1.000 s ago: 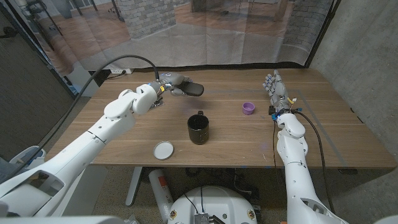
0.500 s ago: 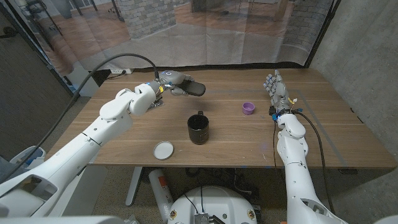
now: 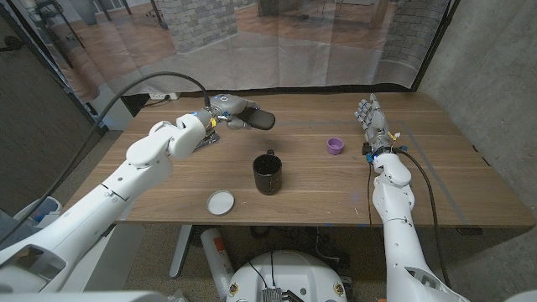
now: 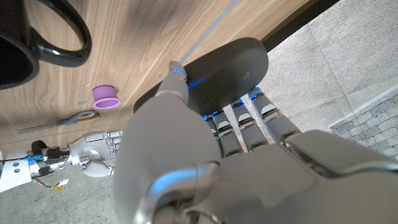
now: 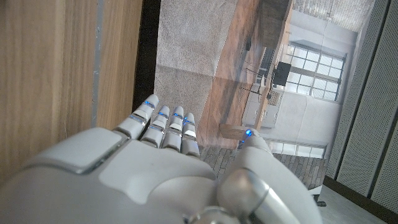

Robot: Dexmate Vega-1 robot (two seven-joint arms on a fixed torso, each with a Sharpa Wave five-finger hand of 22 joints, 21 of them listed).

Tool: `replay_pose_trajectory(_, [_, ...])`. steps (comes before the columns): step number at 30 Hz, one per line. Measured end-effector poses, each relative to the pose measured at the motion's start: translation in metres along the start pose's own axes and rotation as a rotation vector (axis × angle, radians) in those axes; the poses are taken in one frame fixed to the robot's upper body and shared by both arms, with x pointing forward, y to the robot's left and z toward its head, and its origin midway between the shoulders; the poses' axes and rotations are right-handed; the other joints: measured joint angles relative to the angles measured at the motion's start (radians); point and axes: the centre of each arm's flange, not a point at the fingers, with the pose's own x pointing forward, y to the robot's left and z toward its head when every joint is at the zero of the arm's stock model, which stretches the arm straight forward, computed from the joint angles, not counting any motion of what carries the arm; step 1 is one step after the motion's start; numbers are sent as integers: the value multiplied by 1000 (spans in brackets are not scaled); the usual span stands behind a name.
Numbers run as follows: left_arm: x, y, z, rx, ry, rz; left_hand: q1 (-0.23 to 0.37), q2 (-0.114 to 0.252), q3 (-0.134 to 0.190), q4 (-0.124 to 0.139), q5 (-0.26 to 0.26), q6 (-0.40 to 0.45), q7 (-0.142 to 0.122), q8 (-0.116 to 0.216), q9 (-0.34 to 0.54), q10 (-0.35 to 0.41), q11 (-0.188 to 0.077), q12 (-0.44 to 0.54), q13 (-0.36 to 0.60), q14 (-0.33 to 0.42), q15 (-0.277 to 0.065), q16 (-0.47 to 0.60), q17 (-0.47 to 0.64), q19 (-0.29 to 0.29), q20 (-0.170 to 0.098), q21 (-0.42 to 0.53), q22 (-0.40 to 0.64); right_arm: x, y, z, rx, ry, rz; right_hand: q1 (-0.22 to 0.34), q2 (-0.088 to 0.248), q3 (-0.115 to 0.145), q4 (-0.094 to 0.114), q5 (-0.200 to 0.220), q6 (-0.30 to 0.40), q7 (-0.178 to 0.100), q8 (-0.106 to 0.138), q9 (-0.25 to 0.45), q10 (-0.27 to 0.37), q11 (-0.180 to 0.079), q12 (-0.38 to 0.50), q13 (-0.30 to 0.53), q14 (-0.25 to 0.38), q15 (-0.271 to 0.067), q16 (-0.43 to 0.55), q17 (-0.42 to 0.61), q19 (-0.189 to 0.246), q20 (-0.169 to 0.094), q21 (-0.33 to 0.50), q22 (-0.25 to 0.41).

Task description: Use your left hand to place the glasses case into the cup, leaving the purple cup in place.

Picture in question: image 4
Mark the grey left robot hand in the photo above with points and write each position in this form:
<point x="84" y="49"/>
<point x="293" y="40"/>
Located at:
<point x="264" y="186"/>

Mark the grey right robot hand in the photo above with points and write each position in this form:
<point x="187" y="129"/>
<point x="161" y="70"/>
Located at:
<point x="90" y="147"/>

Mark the black glasses case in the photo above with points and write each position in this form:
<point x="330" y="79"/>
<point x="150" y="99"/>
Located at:
<point x="224" y="71"/>

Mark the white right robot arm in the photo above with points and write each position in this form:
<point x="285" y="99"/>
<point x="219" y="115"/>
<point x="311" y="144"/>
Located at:
<point x="15" y="171"/>

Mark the small purple cup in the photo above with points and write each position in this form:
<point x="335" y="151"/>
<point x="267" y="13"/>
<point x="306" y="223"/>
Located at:
<point x="105" y="96"/>

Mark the black mug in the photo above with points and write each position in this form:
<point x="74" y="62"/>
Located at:
<point x="18" y="37"/>

